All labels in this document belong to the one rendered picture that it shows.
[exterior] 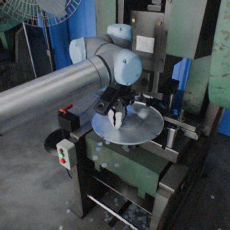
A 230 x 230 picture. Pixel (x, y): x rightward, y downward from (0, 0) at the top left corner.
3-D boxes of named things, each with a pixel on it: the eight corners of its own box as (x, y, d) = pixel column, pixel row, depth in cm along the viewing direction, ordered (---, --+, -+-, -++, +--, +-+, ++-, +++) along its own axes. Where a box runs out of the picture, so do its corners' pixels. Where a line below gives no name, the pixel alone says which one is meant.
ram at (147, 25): (152, 97, 78) (163, 9, 61) (120, 87, 85) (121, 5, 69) (171, 82, 89) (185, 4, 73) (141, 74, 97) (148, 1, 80)
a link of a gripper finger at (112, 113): (123, 122, 83) (123, 102, 77) (114, 130, 79) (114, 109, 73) (117, 120, 84) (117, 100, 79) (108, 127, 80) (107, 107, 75)
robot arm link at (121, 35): (99, 24, 60) (122, 22, 64) (100, 61, 66) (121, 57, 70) (115, 29, 55) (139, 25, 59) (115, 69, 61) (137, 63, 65)
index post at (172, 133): (171, 148, 82) (175, 129, 76) (165, 145, 83) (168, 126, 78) (174, 144, 84) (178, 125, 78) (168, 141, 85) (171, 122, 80)
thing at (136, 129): (77, 122, 84) (76, 120, 83) (123, 95, 100) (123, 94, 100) (133, 157, 67) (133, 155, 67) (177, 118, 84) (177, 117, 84)
